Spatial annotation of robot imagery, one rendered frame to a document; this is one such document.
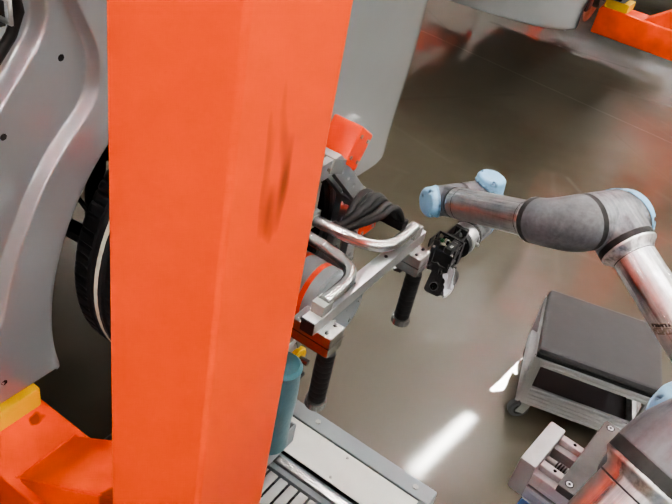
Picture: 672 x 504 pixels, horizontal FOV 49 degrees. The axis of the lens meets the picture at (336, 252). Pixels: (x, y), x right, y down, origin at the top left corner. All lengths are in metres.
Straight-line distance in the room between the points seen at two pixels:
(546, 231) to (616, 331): 1.22
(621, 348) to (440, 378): 0.62
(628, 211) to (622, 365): 1.07
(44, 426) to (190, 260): 0.85
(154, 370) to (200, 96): 0.37
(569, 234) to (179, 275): 0.91
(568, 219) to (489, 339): 1.52
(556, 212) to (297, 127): 0.86
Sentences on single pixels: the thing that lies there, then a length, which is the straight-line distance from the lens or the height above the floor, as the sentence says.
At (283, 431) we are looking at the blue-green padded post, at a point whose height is 0.56.
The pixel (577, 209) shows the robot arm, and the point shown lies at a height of 1.17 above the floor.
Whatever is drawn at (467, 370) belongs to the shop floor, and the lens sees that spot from 2.81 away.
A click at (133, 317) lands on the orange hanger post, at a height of 1.27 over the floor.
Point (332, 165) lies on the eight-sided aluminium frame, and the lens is 1.54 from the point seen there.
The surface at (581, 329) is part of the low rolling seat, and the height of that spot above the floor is 0.34.
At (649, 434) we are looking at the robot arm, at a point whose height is 1.40.
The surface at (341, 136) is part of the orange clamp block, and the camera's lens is 1.60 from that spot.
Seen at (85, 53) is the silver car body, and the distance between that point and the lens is 1.27.
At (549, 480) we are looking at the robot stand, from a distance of 1.54.
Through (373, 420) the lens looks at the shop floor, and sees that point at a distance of 2.53.
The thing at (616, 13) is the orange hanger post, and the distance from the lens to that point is 4.89.
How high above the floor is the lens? 1.87
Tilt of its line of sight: 36 degrees down
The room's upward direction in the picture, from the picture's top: 12 degrees clockwise
